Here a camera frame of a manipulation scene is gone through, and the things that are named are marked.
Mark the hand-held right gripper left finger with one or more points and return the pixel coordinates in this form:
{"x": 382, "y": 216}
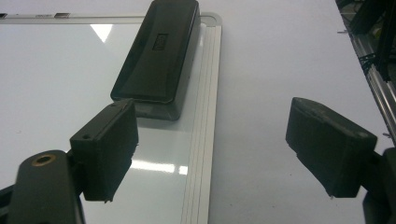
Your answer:
{"x": 106, "y": 149}

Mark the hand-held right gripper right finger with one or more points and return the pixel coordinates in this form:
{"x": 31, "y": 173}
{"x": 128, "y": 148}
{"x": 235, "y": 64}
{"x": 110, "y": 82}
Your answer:
{"x": 327, "y": 146}

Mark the whiteboard with silver frame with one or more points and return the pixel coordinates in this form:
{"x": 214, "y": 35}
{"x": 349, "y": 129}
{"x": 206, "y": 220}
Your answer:
{"x": 56, "y": 81}

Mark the black whiteboard eraser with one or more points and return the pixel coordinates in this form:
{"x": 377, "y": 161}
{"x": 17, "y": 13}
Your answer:
{"x": 155, "y": 53}

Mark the black metal stand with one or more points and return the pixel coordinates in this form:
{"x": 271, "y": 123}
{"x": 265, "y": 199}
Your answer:
{"x": 384, "y": 37}

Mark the aluminium floor rail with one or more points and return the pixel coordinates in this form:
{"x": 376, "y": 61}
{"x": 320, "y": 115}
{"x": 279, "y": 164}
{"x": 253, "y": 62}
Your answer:
{"x": 378, "y": 90}

